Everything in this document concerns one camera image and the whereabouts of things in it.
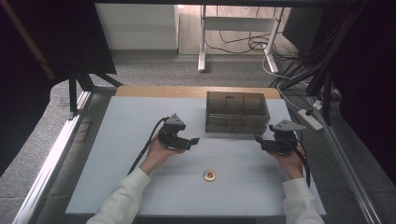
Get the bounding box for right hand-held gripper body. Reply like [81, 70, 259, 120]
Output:
[262, 119, 308, 154]

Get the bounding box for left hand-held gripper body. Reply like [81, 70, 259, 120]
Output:
[158, 113, 192, 151]

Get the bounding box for transparent brown drawer organizer box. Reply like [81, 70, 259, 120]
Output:
[205, 91, 271, 135]

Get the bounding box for person's right hand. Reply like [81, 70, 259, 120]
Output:
[267, 145, 305, 181]

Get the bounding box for person's left hand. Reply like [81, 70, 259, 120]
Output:
[138, 136, 187, 175]

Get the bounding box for white power strip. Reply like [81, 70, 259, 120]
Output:
[297, 107, 324, 132]

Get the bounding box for round gold and red badge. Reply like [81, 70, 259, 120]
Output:
[203, 168, 218, 183]

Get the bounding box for wooden table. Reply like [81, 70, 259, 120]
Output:
[115, 86, 282, 100]

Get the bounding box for black metal stand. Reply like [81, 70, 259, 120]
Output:
[68, 69, 124, 115]
[306, 71, 332, 126]

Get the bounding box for dark monitor panel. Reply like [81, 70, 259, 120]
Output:
[281, 7, 325, 54]

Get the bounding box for black curtain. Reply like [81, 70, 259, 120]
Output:
[311, 0, 396, 185]
[0, 0, 118, 177]

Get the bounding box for white cabinet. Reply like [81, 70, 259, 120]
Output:
[94, 3, 181, 50]

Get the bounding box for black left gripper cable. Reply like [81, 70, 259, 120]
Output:
[127, 117, 170, 175]

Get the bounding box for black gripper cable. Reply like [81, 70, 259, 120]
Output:
[293, 139, 312, 189]
[127, 117, 170, 175]

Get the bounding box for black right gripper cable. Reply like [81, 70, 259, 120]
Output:
[293, 139, 312, 189]

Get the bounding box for white floor cable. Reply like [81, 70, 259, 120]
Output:
[262, 55, 312, 113]

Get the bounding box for aluminium frame rail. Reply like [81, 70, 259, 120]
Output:
[12, 90, 93, 224]
[307, 96, 375, 224]

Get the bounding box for black floor cable tangle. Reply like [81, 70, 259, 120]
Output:
[205, 29, 300, 62]

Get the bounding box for black cable bundle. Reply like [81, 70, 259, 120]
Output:
[270, 0, 369, 91]

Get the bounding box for white metal desk frame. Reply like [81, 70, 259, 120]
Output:
[197, 4, 286, 75]

